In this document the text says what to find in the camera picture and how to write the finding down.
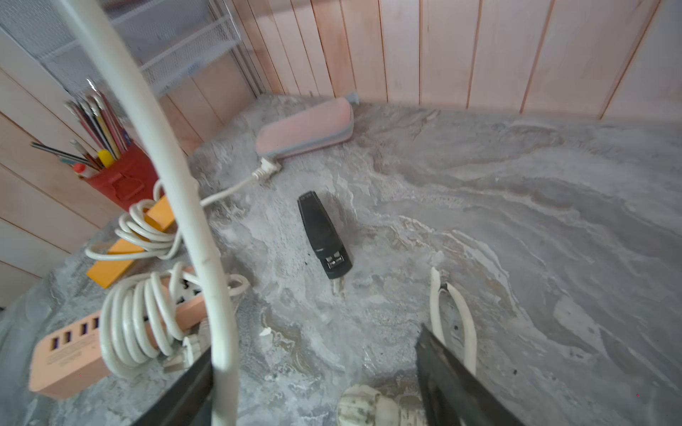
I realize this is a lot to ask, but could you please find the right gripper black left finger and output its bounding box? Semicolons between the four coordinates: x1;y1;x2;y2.
133;349;213;426

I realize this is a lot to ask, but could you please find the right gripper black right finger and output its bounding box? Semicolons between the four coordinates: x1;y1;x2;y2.
415;327;522;426

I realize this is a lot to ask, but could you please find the pink power strip front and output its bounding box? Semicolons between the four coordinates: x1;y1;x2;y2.
28;264;208;400

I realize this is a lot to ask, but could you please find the white cord of yellow strip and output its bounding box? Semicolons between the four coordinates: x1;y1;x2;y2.
84;156;282;262

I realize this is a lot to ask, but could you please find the yellow power strip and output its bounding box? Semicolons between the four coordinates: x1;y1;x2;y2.
85;196;179;289

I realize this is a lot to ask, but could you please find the black remote control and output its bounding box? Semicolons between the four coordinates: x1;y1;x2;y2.
298;191;353;280

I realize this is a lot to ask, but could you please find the red pencil cup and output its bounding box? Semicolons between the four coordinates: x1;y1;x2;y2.
31;79;158;211

